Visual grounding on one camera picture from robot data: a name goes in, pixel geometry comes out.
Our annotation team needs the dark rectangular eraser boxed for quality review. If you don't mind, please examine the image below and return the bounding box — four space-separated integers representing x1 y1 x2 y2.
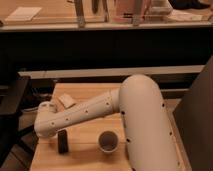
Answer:
58 130 69 154

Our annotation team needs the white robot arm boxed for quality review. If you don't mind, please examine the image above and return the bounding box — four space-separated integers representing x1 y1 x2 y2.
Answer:
34 74 179 171

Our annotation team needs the white paper cup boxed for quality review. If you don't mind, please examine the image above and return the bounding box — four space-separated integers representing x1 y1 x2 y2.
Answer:
98 131 118 154

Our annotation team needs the dark panel at right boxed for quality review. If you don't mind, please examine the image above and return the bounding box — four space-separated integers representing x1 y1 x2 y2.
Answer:
173 55 213 171

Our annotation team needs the white paper sheet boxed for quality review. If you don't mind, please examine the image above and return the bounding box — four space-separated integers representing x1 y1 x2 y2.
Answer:
5 7 41 21

